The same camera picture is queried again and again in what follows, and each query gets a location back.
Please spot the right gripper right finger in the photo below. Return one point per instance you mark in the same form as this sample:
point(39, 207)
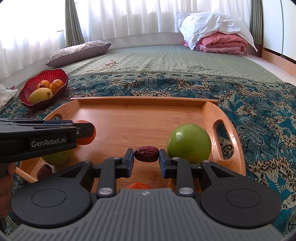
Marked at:
point(177, 167)

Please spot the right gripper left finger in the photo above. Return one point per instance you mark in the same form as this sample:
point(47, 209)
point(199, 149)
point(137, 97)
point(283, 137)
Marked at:
point(112, 169)

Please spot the orange tangerine with stem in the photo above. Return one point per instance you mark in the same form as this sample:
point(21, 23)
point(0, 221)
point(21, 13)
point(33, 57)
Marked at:
point(86, 132)

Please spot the dark red date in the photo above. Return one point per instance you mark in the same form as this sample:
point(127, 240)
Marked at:
point(147, 154)
point(44, 172)

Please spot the large green apple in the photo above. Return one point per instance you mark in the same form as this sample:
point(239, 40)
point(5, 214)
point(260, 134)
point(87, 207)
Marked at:
point(57, 159)

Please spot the large dark orange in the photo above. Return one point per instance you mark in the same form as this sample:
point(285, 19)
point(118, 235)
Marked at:
point(177, 184)

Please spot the person's left hand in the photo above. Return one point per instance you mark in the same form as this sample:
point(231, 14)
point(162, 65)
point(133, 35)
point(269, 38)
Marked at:
point(5, 190)

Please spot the wooden serving tray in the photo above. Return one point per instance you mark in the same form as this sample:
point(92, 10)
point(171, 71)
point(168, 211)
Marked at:
point(132, 122)

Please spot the white paper clutter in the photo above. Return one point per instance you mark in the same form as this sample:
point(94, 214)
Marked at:
point(6, 94)

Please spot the yellow mango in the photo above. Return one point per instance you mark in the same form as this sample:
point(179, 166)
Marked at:
point(40, 95)

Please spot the red fruit bowl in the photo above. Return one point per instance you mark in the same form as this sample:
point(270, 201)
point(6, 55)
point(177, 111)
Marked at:
point(31, 85)

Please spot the orange fruit in bowl left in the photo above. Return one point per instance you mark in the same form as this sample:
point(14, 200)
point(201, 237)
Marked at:
point(43, 84)

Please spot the orange fruit in bowl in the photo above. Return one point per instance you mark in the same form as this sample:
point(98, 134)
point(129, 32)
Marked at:
point(55, 85)
point(43, 84)

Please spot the orange fruit in bowl right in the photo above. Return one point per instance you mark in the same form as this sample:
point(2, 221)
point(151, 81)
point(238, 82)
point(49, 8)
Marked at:
point(55, 85)

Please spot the blue paisley cloth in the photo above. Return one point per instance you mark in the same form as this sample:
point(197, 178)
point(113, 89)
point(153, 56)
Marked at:
point(263, 114)

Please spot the floral grey pillow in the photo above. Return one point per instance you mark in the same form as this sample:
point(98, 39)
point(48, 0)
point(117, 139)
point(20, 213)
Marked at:
point(77, 53)

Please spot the white sheer curtain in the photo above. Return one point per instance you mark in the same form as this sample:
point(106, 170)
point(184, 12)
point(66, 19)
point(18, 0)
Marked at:
point(31, 30)

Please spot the green quilted mat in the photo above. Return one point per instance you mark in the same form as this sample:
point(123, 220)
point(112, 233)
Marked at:
point(174, 58)

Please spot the left green drape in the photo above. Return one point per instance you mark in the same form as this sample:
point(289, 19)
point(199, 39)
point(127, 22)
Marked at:
point(73, 33)

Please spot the green drape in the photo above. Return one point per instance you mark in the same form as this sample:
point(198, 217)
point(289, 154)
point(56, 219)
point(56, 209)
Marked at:
point(73, 33)
point(256, 21)

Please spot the pink folded blanket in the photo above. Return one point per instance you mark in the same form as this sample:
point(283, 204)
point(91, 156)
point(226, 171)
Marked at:
point(222, 43)

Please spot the white pillow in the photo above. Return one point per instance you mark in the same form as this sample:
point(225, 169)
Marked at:
point(195, 26)

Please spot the right green drape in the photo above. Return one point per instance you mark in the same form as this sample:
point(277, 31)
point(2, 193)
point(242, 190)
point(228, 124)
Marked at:
point(256, 21)

